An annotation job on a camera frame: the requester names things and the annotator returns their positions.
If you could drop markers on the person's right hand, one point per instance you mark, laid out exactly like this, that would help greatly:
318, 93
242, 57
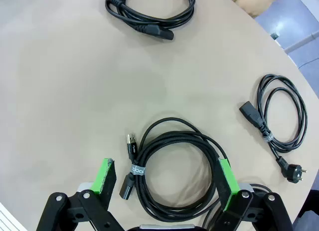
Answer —
259, 1

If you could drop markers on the small black floor object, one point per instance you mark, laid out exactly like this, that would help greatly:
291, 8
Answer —
274, 35

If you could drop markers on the white slatted panel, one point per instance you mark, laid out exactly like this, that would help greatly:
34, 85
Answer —
8, 218

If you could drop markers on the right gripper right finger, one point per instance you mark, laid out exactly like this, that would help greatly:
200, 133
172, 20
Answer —
229, 186

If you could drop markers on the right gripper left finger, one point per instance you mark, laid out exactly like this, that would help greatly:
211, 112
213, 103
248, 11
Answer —
99, 191

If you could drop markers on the grey floor rail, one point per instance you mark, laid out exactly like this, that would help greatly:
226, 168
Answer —
301, 42

